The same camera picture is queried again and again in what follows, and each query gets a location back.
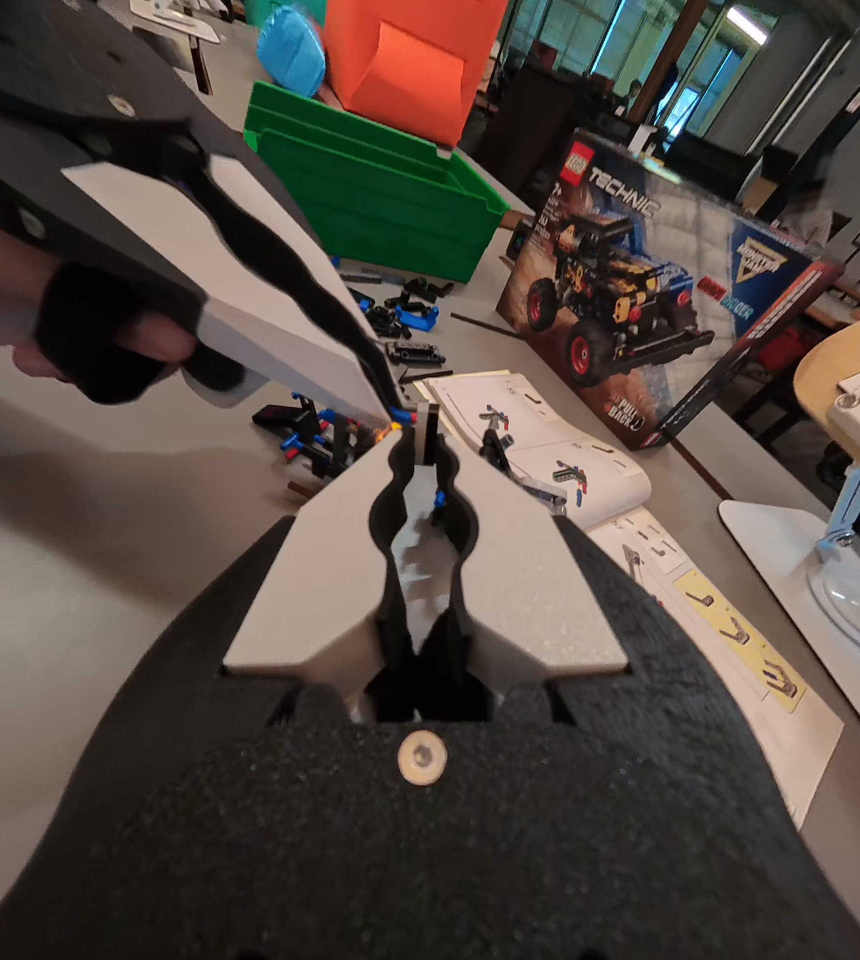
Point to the lego set box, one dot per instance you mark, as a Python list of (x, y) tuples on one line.
[(624, 300)]

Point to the long black lego axle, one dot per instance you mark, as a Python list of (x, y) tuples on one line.
[(486, 325)]

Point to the lego pieces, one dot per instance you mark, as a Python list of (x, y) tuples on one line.
[(407, 315)]

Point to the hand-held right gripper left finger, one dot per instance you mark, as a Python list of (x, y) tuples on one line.
[(310, 600)]

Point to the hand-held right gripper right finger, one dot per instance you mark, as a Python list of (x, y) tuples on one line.
[(542, 600)]

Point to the blue bag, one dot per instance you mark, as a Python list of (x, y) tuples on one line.
[(291, 52)]

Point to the white stand base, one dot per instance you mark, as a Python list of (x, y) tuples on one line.
[(774, 555)]

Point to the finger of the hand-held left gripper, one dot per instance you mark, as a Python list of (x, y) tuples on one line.
[(175, 247), (280, 217)]

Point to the orange box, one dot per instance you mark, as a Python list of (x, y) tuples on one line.
[(415, 67)]

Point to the black lego assembly with orange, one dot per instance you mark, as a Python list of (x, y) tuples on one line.
[(317, 442)]

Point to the green container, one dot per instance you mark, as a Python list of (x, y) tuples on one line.
[(280, 11)]

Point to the instruction sheet with yellow panel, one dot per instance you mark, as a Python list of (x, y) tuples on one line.
[(737, 660)]

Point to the wooden stand board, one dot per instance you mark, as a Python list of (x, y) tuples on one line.
[(827, 382)]

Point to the stacked green plastic bins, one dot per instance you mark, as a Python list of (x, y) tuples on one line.
[(370, 195)]

